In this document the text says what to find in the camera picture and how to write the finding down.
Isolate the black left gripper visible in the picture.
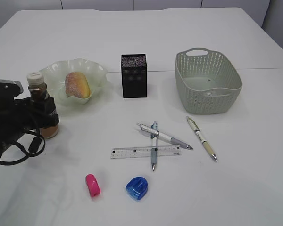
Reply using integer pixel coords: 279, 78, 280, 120
0, 94, 60, 175

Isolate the cream ballpoint pen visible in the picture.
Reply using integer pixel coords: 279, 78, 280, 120
186, 116, 218, 162

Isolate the white grey ballpoint pen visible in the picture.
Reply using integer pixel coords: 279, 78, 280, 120
137, 123, 193, 150

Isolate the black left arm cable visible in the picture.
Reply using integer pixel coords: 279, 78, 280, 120
0, 127, 47, 166

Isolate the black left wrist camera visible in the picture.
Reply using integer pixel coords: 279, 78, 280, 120
0, 79, 23, 99

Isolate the frosted green wavy plate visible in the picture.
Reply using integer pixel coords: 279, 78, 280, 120
40, 58, 108, 106

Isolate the brown coffee bottle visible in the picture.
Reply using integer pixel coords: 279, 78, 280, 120
26, 72, 60, 139

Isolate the clear plastic ruler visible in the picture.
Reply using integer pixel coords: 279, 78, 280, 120
110, 145, 181, 159

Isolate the pink pencil sharpener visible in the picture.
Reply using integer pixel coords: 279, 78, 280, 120
85, 174, 101, 198

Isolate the green plastic woven basket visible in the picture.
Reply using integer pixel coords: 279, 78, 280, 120
175, 48, 242, 114

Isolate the yellow bread roll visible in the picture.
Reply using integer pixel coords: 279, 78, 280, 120
65, 72, 91, 98

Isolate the blue pencil sharpener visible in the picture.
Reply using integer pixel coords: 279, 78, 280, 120
126, 177, 148, 197

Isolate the black mesh pen holder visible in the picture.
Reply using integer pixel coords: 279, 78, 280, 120
121, 54, 147, 98

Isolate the blue patterned pen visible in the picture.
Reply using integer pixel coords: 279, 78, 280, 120
150, 121, 158, 171

